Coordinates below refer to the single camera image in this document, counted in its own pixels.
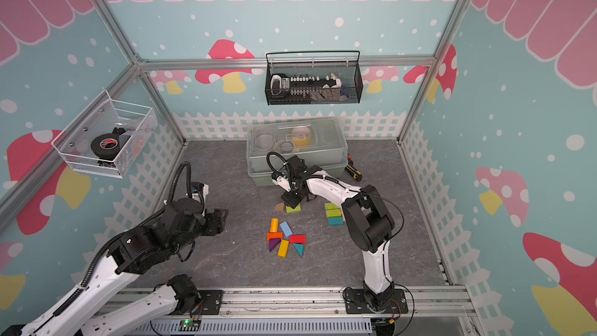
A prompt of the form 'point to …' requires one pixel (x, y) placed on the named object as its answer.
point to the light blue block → (286, 229)
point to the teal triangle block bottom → (300, 248)
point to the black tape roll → (109, 146)
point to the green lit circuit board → (189, 325)
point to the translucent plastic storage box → (319, 141)
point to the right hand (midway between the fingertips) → (291, 197)
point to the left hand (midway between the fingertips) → (217, 216)
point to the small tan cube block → (280, 207)
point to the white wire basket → (137, 120)
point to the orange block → (275, 235)
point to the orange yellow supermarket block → (274, 225)
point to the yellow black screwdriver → (354, 173)
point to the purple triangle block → (273, 243)
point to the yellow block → (283, 248)
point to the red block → (298, 239)
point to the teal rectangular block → (335, 221)
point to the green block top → (291, 210)
